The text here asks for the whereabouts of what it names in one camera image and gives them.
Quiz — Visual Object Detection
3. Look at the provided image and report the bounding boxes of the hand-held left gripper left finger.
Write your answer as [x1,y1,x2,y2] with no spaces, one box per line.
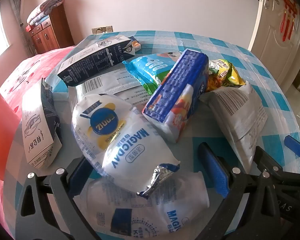
[15,155,103,240]

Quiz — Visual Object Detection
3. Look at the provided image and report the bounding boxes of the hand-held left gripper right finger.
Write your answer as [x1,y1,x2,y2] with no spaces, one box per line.
[199,142,286,240]

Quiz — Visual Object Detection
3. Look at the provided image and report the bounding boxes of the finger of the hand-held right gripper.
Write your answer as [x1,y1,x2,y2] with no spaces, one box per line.
[284,135,300,158]
[255,145,300,187]

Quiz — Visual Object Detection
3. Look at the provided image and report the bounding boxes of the white Magicday snack bag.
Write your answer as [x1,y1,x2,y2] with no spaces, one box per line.
[72,94,181,197]

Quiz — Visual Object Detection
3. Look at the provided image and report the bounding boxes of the white barcode bag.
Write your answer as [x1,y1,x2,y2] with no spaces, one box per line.
[199,82,268,173]

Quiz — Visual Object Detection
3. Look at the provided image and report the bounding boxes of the blue biscuit packet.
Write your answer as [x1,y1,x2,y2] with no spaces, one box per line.
[142,49,208,143]

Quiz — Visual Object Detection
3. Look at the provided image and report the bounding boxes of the white barcode wrapper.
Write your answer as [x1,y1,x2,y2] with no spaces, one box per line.
[69,69,155,110]

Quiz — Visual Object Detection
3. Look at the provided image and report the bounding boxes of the yellow green snack bag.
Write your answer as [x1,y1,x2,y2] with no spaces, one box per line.
[206,59,247,92]

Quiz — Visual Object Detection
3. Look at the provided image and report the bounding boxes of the light blue snack bag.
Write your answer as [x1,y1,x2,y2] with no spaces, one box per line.
[125,51,184,95]

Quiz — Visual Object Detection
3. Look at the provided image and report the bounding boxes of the small blue orange packet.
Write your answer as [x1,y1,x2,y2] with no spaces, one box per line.
[129,37,142,50]

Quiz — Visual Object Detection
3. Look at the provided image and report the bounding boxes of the blue checkered tablecloth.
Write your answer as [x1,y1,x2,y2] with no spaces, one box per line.
[5,30,300,240]

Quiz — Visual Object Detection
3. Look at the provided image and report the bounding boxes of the white door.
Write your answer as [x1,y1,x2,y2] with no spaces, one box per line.
[247,0,300,90]

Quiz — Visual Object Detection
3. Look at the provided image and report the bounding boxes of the pink red bed sheet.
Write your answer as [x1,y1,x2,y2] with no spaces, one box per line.
[0,45,77,240]

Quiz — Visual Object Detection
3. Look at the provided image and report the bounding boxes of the red knot door decoration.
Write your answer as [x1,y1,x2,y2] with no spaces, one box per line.
[280,0,300,43]

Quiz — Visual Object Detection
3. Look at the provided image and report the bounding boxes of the brown wooden cabinet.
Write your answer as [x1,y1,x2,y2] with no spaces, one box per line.
[27,4,74,54]

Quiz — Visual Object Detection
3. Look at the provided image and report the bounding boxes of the folded pink blankets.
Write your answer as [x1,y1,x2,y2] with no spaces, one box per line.
[27,0,64,25]

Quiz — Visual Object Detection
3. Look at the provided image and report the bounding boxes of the checked curtain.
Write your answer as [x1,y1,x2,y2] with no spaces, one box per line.
[9,0,24,28]

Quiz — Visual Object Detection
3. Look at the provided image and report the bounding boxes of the wall socket strip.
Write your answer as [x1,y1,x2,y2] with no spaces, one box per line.
[91,25,113,34]

